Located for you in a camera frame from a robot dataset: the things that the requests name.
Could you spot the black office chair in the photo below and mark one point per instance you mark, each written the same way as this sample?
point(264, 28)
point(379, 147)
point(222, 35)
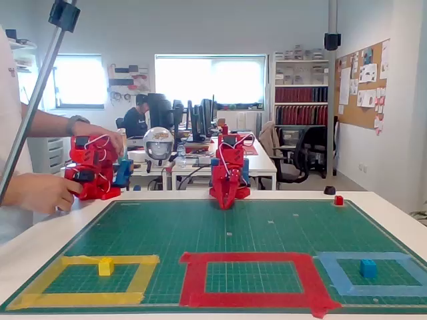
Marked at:
point(313, 150)

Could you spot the white shirt torso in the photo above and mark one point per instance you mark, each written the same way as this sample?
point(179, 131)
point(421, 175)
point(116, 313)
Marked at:
point(10, 100)

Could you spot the cork notice board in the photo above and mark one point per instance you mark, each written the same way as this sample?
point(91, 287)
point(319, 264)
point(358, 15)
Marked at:
point(353, 113)

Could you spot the small black puck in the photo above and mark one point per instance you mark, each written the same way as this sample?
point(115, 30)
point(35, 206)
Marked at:
point(329, 190)

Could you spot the green cutting mat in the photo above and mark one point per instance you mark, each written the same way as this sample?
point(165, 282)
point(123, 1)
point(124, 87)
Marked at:
point(233, 226)

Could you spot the black computer monitor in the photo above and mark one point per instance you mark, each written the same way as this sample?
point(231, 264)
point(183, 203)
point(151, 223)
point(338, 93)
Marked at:
point(160, 110)
point(208, 113)
point(197, 121)
point(178, 115)

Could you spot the red tape square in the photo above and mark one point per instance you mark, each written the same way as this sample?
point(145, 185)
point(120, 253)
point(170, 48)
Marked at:
point(250, 300)

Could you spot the seated person dark shirt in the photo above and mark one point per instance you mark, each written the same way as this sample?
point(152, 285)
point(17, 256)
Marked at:
point(135, 121)

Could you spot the slanted metal pole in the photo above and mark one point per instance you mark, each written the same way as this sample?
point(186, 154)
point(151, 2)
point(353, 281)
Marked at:
point(36, 100)

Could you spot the white bookshelf red binders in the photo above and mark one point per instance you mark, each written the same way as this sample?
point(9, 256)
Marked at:
point(300, 95)

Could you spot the blue tape square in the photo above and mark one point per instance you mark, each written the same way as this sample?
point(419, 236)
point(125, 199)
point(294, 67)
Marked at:
point(377, 290)

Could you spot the white drawer cabinet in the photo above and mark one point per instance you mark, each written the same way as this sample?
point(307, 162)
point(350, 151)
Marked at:
point(46, 156)

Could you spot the red cube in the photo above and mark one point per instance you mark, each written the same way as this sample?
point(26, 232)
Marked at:
point(339, 200)

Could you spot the person's left hand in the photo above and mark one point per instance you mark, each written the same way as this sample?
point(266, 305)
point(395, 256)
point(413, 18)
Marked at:
point(110, 135)

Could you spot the red leader arm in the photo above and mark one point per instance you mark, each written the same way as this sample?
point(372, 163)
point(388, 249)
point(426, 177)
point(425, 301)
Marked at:
point(96, 193)

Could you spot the yellow tape square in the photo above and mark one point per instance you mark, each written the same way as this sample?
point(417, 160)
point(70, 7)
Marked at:
point(83, 299)

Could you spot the blue cube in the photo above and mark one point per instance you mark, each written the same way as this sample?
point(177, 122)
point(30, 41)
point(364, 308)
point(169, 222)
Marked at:
point(368, 269)

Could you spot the yellow cube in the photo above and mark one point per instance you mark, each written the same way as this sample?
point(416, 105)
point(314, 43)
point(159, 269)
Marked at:
point(106, 268)

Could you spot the white helmet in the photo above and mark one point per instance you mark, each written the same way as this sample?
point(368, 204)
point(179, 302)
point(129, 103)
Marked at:
point(158, 143)

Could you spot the wide bright window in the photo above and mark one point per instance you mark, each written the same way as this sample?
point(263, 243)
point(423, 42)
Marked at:
point(210, 80)

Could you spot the person's right hand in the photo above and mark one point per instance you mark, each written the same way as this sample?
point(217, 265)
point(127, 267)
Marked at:
point(50, 193)

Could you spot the green plant leaves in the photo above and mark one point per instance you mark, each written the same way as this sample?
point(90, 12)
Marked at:
point(419, 215)

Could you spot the blue table clamp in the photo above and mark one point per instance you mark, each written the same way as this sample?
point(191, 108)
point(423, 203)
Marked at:
point(246, 168)
point(124, 173)
point(214, 162)

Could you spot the wall power outlet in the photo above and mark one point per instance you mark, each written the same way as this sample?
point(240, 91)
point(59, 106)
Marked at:
point(363, 167)

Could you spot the white wall shelf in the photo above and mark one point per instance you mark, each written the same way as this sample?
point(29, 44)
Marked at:
point(20, 41)

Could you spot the wall tool rack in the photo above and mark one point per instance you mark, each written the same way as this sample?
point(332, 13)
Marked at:
point(128, 78)

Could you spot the small bright window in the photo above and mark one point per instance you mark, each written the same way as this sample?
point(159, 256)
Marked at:
point(80, 80)

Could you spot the person's left forearm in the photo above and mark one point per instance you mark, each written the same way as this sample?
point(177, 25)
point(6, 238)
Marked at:
point(46, 121)

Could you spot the red robot arm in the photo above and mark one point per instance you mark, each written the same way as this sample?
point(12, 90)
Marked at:
point(245, 194)

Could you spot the black pole clamp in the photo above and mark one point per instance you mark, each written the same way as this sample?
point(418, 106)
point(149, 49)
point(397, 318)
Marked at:
point(332, 41)
point(65, 15)

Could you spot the clear water bottle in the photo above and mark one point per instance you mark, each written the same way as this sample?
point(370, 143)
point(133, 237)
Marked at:
point(181, 156)

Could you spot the red bottle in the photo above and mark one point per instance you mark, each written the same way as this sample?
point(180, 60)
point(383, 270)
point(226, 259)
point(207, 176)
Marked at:
point(225, 129)

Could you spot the white office desk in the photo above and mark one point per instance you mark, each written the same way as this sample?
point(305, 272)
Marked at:
point(263, 165)

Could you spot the beige jacket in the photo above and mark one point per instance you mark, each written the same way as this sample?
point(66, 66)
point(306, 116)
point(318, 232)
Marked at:
point(268, 136)

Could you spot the upright grey pole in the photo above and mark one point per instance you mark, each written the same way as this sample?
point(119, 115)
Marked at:
point(332, 100)

